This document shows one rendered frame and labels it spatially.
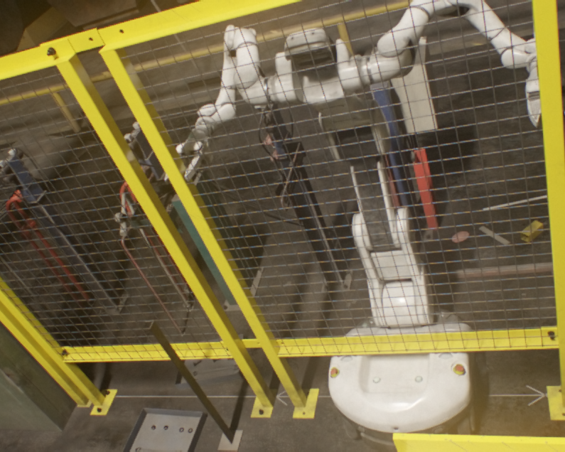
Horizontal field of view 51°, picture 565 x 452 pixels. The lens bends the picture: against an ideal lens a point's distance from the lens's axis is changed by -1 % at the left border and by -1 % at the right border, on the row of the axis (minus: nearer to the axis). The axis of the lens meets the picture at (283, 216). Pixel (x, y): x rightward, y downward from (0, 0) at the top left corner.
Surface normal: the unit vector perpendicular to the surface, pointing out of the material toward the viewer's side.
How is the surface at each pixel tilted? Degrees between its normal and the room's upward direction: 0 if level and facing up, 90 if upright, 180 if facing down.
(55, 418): 90
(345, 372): 1
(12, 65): 90
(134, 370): 0
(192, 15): 90
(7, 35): 90
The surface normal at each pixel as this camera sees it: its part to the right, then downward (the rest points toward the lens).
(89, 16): -0.04, 0.75
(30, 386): 0.92, -0.11
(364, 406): -0.60, -0.07
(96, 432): -0.32, -0.75
